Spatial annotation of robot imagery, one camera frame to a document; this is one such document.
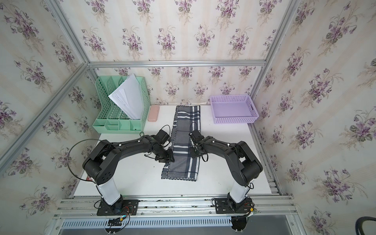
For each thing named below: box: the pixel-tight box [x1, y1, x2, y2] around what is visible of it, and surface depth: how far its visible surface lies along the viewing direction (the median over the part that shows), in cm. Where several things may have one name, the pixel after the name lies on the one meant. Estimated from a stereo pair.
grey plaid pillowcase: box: [161, 105, 201, 182], surface depth 96 cm
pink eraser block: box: [147, 104, 160, 122], surface depth 117 cm
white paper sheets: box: [108, 73, 142, 120], surface depth 98 cm
